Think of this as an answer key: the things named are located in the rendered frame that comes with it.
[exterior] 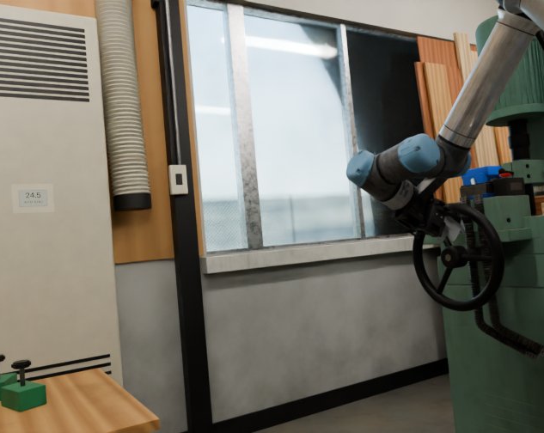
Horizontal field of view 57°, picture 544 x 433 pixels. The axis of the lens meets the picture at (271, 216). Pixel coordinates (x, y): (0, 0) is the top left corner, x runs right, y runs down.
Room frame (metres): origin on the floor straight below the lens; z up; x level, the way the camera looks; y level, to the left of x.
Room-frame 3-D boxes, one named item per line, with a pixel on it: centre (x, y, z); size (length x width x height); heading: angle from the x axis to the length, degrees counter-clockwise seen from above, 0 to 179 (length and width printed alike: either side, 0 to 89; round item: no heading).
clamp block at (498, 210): (1.39, -0.62, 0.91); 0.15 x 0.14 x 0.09; 30
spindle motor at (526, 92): (1.51, -0.77, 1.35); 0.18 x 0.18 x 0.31
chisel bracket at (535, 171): (1.52, -0.79, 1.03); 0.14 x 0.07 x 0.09; 120
